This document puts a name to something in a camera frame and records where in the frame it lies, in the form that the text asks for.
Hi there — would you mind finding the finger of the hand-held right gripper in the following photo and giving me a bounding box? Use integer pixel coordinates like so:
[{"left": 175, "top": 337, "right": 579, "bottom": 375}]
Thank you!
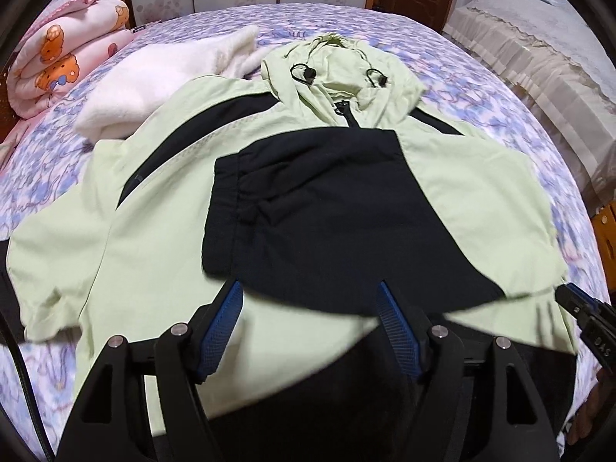
[{"left": 554, "top": 283, "right": 601, "bottom": 329}]

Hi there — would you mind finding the beige lace covered bed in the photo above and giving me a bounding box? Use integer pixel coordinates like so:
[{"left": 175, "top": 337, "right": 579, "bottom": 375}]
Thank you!
[{"left": 442, "top": 0, "right": 616, "bottom": 188}]

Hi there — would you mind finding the bed with purple floral sheet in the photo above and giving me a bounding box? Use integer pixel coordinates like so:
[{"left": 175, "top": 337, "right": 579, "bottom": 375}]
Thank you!
[{"left": 0, "top": 2, "right": 608, "bottom": 462}]

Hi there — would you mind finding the person's right hand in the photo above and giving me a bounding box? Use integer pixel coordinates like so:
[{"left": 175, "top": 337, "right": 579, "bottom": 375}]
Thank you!
[{"left": 567, "top": 370, "right": 616, "bottom": 449}]

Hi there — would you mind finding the white fleece cloth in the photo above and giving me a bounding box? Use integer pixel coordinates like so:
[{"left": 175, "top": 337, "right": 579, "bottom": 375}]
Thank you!
[{"left": 76, "top": 24, "right": 270, "bottom": 142}]

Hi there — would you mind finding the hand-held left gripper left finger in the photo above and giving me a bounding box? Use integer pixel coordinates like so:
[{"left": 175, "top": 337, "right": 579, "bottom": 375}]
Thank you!
[{"left": 57, "top": 280, "right": 245, "bottom": 462}]

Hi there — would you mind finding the green and black hooded jacket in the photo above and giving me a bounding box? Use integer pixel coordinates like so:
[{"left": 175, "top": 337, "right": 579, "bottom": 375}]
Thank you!
[{"left": 7, "top": 33, "right": 578, "bottom": 462}]

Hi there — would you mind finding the orange wooden cabinet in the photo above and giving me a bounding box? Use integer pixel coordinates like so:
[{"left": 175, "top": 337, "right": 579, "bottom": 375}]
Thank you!
[{"left": 591, "top": 202, "right": 616, "bottom": 295}]

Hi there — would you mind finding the pink bear print blanket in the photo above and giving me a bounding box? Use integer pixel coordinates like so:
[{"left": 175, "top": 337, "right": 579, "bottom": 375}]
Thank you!
[{"left": 6, "top": 0, "right": 136, "bottom": 120}]

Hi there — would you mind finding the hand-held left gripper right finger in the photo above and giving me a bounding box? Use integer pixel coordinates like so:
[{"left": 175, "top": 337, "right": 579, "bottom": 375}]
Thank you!
[{"left": 377, "top": 280, "right": 561, "bottom": 462}]

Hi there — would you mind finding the black cable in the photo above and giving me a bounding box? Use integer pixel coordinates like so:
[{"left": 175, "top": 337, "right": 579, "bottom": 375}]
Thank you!
[{"left": 0, "top": 318, "right": 55, "bottom": 462}]

